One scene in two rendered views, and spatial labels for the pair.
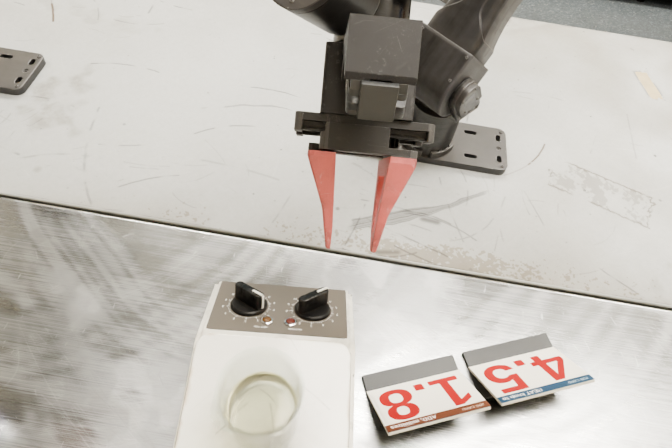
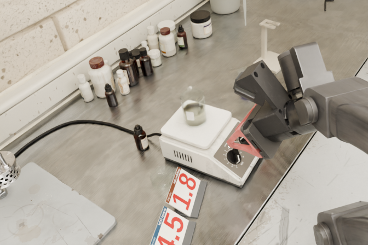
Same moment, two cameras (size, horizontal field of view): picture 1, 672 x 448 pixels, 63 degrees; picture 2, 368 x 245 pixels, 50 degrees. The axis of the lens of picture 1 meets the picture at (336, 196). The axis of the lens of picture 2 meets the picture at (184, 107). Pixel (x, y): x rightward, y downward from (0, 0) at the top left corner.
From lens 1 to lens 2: 0.71 m
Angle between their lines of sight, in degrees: 79
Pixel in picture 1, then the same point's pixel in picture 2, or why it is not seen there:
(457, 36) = (352, 213)
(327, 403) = (190, 135)
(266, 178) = (329, 180)
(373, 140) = (252, 115)
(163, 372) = not seen: hidden behind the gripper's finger
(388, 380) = (200, 189)
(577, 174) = not seen: outside the picture
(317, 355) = (207, 137)
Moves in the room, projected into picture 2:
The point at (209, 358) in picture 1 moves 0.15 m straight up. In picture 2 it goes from (222, 112) to (217, 55)
